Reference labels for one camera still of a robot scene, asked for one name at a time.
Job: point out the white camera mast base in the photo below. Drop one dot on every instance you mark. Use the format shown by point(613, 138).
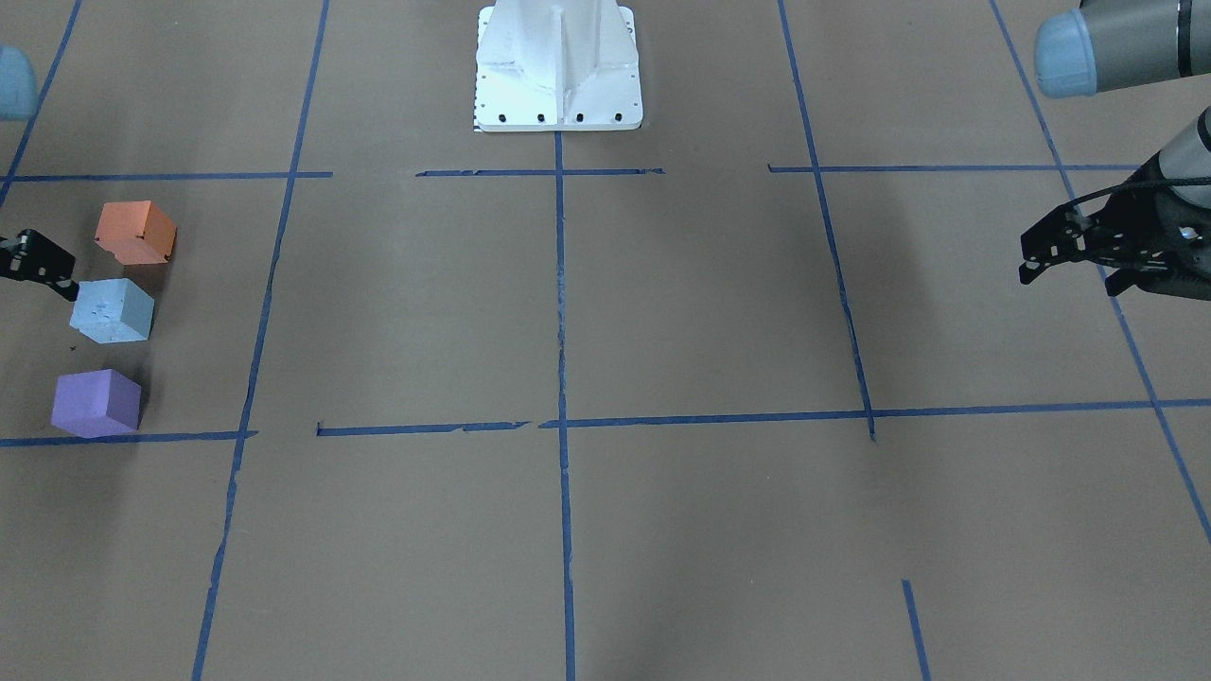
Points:
point(557, 66)

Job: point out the purple foam block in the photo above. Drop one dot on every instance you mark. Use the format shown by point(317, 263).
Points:
point(96, 404)

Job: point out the light blue foam block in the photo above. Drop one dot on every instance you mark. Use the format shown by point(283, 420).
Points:
point(113, 311)

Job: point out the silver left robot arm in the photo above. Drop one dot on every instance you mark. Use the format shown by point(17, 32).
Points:
point(1104, 46)

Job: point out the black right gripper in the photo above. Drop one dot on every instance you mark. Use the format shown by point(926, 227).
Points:
point(34, 260)

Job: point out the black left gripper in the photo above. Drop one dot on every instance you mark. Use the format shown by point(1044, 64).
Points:
point(1150, 227)

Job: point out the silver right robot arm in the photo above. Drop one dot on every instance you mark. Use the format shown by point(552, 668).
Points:
point(18, 88)

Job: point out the orange foam block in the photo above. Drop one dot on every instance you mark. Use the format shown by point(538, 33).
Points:
point(136, 233)

